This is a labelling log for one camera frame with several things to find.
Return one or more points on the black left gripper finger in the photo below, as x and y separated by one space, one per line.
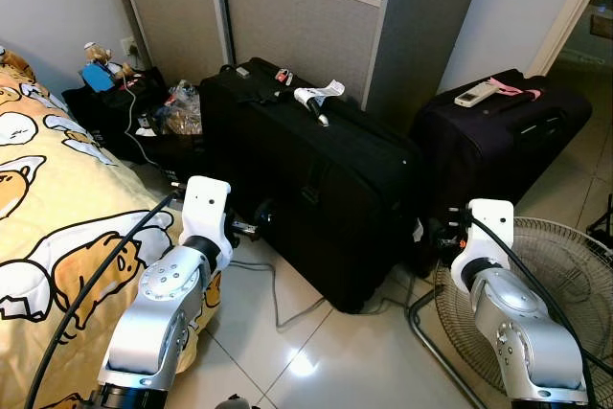
265 215

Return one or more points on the yellow cartoon print blanket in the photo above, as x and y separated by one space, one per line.
57 198

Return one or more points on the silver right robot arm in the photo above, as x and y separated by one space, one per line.
522 332

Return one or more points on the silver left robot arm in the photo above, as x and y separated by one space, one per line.
158 304

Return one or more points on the large black suitcase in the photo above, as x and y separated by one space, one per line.
326 179

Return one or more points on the dark purple suitcase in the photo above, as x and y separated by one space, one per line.
517 141

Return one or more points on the clear plastic bag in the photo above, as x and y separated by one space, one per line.
182 107

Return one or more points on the grey electric fan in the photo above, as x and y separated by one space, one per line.
565 275

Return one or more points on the white paper luggage tag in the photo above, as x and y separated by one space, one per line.
316 94

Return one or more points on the white remote control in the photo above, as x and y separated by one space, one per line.
474 95

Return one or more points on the small red white item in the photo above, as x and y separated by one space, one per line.
283 76

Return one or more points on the black router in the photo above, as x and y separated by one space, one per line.
603 232

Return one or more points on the small black bag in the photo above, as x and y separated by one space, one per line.
101 117

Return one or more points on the grey sliding partition door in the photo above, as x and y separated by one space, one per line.
287 26

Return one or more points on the blue pouch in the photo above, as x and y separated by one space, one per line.
96 77

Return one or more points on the brown plush toy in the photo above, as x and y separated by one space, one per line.
94 50

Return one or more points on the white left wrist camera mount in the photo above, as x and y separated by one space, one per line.
204 203

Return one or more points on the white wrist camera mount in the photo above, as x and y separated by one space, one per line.
204 203
490 222

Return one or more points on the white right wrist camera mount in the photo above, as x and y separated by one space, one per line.
490 222

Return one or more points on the white wall socket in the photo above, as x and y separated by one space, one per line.
130 47

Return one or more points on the white door frame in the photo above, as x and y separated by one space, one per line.
565 16

